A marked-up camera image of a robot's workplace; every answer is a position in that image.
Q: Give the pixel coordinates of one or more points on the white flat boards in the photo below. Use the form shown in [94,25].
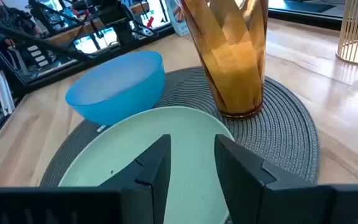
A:
[5,93]

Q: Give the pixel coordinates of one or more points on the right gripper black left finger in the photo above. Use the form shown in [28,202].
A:
[154,174]

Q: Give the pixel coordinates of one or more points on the blue plastic bowl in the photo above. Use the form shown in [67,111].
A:
[117,90]

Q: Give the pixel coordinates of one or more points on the amber faceted tumbler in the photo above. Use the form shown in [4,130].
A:
[228,37]

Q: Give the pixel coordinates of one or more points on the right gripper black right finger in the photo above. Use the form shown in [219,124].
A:
[244,180]

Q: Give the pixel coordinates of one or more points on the grey round woven placemat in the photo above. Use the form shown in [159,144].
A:
[284,130]

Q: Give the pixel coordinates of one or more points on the blue cinnamon cereal box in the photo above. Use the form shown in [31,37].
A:
[179,21]

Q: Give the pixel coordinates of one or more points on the pale green plate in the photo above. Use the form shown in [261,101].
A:
[191,146]

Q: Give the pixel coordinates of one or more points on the orange juice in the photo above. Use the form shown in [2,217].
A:
[235,87]

